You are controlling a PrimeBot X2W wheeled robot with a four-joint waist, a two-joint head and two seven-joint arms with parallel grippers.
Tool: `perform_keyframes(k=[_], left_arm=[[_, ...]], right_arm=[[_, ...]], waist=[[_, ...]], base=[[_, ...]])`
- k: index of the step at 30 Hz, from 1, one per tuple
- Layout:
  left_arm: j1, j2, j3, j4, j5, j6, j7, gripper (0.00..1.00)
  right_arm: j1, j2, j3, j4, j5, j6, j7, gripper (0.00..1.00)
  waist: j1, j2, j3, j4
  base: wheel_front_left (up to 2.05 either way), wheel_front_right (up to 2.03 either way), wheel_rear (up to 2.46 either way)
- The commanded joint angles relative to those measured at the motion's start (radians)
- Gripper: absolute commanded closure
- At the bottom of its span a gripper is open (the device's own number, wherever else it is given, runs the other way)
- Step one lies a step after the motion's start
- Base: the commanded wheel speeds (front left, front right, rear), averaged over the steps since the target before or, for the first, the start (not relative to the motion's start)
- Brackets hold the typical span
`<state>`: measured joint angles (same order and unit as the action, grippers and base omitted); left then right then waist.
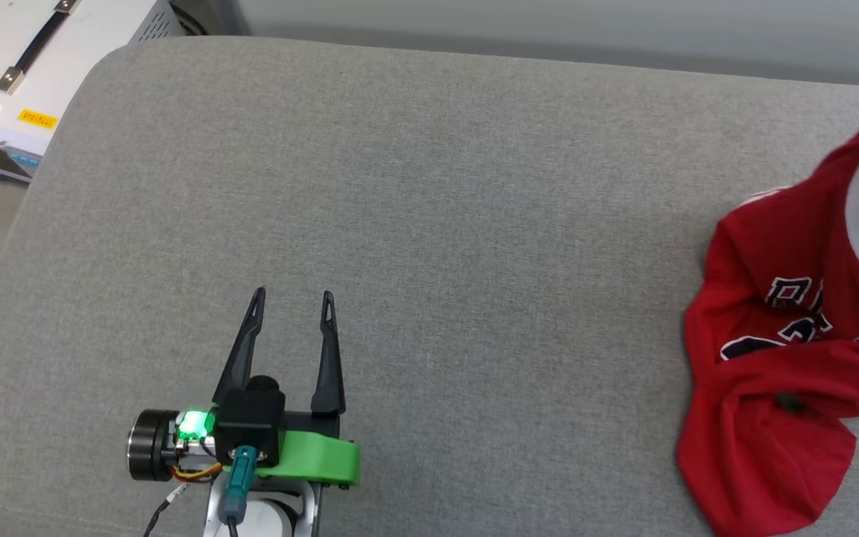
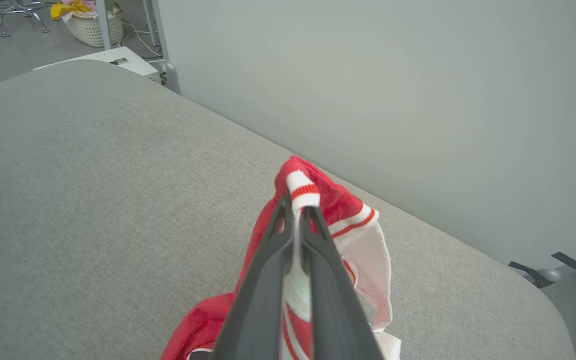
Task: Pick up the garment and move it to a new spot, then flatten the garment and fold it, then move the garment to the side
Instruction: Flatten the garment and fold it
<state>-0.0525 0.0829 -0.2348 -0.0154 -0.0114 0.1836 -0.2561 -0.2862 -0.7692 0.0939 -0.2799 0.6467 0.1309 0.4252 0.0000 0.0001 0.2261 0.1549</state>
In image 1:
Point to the left gripper black cylindrical motor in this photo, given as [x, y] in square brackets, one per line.
[152, 445]

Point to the white appliance box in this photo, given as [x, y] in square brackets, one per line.
[42, 74]

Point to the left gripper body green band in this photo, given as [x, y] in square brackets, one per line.
[310, 455]

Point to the red basketball jersey white trim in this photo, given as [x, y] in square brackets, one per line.
[780, 350]

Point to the yellow warning label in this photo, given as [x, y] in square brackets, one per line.
[37, 118]

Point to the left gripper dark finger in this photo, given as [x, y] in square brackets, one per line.
[239, 350]
[329, 358]

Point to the grey fabric sofa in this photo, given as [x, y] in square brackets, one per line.
[429, 298]

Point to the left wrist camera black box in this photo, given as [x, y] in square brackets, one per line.
[249, 421]

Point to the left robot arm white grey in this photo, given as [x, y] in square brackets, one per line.
[265, 514]

